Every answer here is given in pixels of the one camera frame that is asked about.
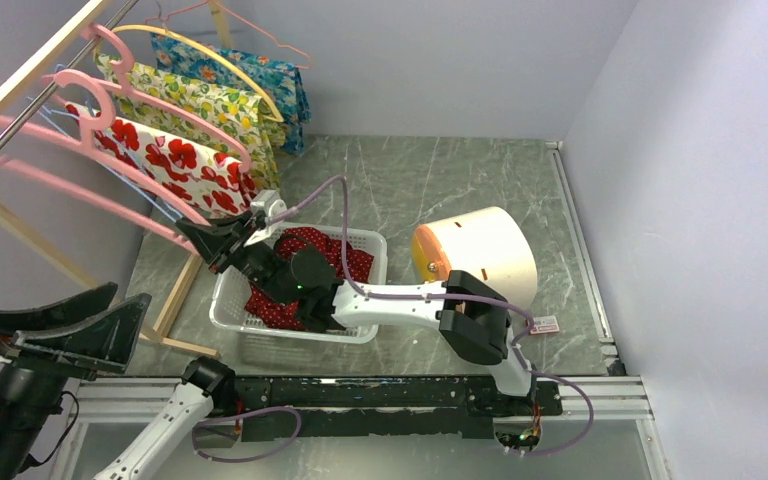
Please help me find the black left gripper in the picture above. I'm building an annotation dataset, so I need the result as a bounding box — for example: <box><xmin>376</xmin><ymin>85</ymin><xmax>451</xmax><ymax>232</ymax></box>
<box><xmin>0</xmin><ymin>278</ymin><xmax>152</xmax><ymax>480</ymax></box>

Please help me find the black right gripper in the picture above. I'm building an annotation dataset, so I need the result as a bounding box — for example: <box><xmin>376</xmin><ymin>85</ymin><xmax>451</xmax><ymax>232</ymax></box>
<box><xmin>178</xmin><ymin>211</ymin><xmax>295</xmax><ymax>308</ymax></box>

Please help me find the white red flower skirt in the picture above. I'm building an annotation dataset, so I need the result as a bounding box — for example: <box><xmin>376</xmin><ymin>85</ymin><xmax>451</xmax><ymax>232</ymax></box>
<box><xmin>94</xmin><ymin>117</ymin><xmax>258</xmax><ymax>216</ymax></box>

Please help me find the red polka dot skirt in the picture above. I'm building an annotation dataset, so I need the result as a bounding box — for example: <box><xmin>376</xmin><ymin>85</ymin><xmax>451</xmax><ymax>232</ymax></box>
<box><xmin>245</xmin><ymin>227</ymin><xmax>374</xmax><ymax>333</ymax></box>

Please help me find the pink plastic hanger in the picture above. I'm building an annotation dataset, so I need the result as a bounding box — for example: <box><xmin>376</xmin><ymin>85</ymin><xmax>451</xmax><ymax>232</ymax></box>
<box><xmin>42</xmin><ymin>69</ymin><xmax>253</xmax><ymax>175</ymax></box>
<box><xmin>0</xmin><ymin>109</ymin><xmax>210</xmax><ymax>256</ymax></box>
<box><xmin>81</xmin><ymin>22</ymin><xmax>137</xmax><ymax>87</ymax></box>

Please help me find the pink plastic hanger front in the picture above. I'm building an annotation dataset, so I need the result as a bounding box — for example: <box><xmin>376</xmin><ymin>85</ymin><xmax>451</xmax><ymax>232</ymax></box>
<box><xmin>0</xmin><ymin>109</ymin><xmax>210</xmax><ymax>256</ymax></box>

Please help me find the blue wire hanger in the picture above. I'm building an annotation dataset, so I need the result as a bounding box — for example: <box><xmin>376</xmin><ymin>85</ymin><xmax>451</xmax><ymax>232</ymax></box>
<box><xmin>22</xmin><ymin>62</ymin><xmax>183</xmax><ymax>223</ymax></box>

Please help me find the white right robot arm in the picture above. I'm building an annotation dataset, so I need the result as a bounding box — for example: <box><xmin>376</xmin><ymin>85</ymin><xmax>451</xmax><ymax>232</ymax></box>
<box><xmin>175</xmin><ymin>212</ymin><xmax>538</xmax><ymax>414</ymax></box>

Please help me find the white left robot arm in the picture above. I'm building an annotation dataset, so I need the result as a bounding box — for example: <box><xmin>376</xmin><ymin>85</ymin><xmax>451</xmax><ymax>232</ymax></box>
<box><xmin>0</xmin><ymin>282</ymin><xmax>241</xmax><ymax>479</ymax></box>

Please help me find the yellow lemon print skirt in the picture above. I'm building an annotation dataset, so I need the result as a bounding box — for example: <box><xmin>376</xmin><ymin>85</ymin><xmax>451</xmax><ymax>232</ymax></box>
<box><xmin>116</xmin><ymin>63</ymin><xmax>285</xmax><ymax>190</ymax></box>

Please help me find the yellow wooden hanger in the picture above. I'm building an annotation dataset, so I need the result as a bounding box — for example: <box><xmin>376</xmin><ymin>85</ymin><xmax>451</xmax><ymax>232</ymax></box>
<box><xmin>112</xmin><ymin>24</ymin><xmax>285</xmax><ymax>123</ymax></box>

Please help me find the blue floral skirt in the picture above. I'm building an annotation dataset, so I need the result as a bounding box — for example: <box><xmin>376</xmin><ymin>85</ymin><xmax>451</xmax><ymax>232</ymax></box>
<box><xmin>151</xmin><ymin>34</ymin><xmax>311</xmax><ymax>156</ymax></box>

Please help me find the pink plastic hanger back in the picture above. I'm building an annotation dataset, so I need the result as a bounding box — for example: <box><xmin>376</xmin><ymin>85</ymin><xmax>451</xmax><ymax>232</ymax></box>
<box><xmin>81</xmin><ymin>22</ymin><xmax>137</xmax><ymax>87</ymax></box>

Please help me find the white plastic basket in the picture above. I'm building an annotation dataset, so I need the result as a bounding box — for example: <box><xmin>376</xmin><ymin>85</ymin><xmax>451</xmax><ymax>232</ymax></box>
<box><xmin>209</xmin><ymin>228</ymin><xmax>388</xmax><ymax>344</ymax></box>

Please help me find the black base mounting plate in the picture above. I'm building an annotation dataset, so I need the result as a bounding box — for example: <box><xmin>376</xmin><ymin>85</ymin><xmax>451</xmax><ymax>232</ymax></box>
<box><xmin>178</xmin><ymin>357</ymin><xmax>565</xmax><ymax>444</ymax></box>

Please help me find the wooden clothes rack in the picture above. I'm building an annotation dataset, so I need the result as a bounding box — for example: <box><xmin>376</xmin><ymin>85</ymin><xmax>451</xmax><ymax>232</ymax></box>
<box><xmin>0</xmin><ymin>0</ymin><xmax>247</xmax><ymax>363</ymax></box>

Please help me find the white cylindrical bin orange lid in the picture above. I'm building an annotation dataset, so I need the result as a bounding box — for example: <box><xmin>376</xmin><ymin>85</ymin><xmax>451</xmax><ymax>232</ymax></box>
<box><xmin>411</xmin><ymin>206</ymin><xmax>538</xmax><ymax>309</ymax></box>

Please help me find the small red white card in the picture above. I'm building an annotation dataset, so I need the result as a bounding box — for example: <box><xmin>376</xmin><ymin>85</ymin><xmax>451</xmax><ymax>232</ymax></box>
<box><xmin>529</xmin><ymin>315</ymin><xmax>560</xmax><ymax>335</ymax></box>

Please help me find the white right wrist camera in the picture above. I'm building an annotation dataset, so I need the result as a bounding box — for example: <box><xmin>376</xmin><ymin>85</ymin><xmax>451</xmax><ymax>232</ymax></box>
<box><xmin>244</xmin><ymin>190</ymin><xmax>288</xmax><ymax>247</ymax></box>

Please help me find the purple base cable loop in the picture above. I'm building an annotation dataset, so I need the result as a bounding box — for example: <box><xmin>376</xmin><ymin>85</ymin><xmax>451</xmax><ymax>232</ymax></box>
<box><xmin>190</xmin><ymin>405</ymin><xmax>302</xmax><ymax>464</ymax></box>

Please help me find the pink wire hanger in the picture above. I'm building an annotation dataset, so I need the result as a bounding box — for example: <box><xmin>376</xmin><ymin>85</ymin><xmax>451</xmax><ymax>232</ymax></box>
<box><xmin>144</xmin><ymin>0</ymin><xmax>312</xmax><ymax>71</ymax></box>

